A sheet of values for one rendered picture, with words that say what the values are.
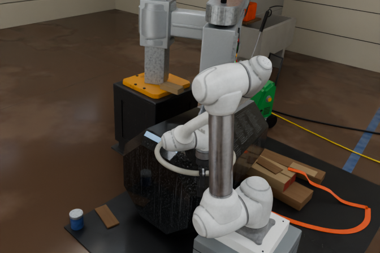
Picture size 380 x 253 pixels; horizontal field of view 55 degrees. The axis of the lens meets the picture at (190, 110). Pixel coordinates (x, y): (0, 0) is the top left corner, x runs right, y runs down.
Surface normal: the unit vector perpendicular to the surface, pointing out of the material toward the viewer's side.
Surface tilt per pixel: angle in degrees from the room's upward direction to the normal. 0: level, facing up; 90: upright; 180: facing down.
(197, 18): 90
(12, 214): 0
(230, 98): 89
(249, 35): 90
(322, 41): 90
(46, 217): 0
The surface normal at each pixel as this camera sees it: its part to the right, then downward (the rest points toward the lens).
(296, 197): 0.07, -0.89
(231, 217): 0.52, 0.26
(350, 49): -0.58, 0.33
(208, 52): -0.22, 0.43
